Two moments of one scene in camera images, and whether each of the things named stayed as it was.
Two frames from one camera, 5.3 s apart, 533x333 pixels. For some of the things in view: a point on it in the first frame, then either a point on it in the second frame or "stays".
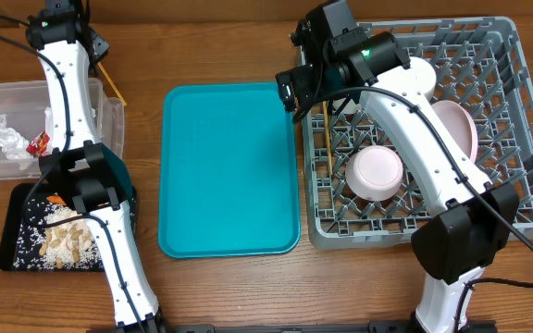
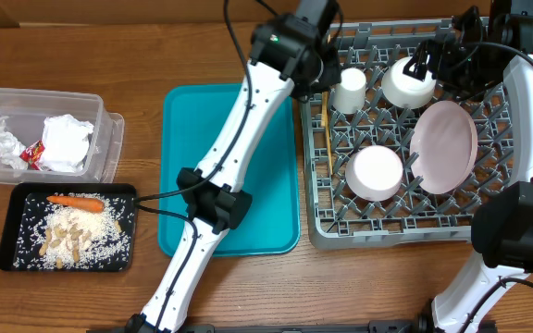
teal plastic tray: (229, 172) stays
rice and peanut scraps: (72, 245) stays
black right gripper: (307, 79) → (447, 58)
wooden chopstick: (325, 110) stays
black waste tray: (40, 232) stays
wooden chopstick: (111, 83) → (325, 109)
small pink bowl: (375, 173) stays
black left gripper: (102, 46) → (330, 70)
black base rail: (373, 326) stays
